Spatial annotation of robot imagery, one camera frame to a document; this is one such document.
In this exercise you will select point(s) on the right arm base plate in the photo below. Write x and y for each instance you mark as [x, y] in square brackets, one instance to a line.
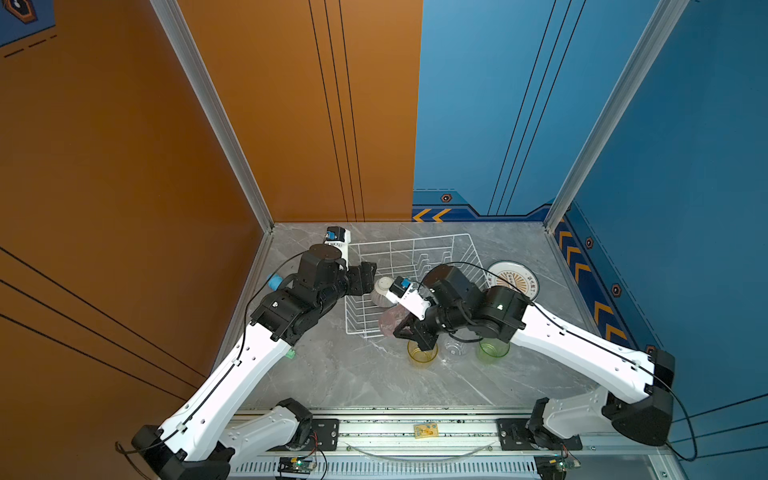
[513, 435]

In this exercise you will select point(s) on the left aluminium corner post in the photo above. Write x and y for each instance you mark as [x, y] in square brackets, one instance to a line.
[177, 31]

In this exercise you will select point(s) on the blue cylindrical tool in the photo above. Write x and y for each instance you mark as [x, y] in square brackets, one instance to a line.
[274, 282]

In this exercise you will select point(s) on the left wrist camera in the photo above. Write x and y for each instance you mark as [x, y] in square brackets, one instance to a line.
[339, 237]

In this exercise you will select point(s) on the ribbed white bowl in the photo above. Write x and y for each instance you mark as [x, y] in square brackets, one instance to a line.
[381, 289]

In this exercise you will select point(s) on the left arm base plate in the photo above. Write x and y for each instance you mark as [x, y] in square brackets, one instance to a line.
[321, 433]

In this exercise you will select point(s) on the clear glass cup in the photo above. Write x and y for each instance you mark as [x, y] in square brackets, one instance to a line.
[455, 349]

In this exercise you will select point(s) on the left green circuit board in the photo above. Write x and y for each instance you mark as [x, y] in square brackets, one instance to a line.
[297, 468]

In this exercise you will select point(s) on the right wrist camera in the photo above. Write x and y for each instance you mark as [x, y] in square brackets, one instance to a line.
[406, 293]

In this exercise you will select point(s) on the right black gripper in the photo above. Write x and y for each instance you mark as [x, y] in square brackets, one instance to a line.
[417, 331]

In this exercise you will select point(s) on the right circuit board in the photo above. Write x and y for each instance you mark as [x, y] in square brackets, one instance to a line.
[555, 468]

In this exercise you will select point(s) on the pink glass cup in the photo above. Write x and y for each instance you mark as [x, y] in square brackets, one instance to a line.
[391, 319]

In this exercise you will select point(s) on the yellow sticker tag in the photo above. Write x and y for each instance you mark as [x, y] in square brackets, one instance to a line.
[426, 430]

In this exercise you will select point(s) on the right aluminium corner post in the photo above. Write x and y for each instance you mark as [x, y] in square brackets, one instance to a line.
[661, 24]

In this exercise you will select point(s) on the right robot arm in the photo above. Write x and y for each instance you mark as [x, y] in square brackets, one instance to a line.
[633, 396]

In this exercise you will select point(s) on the white wire dish rack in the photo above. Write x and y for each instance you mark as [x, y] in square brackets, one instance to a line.
[410, 259]

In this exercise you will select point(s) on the yellow glass cup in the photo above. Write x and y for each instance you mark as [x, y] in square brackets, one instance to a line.
[419, 357]

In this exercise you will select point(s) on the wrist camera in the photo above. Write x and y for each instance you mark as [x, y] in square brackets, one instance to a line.
[406, 293]
[339, 237]

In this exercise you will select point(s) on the green glass cup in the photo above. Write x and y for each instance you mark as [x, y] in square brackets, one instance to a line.
[490, 351]

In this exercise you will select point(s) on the aluminium corner post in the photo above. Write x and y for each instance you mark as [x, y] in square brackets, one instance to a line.
[177, 31]
[661, 24]

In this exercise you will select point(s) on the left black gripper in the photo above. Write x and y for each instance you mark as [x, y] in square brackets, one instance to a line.
[361, 278]

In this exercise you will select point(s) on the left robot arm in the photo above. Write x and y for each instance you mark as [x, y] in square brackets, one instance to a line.
[195, 442]

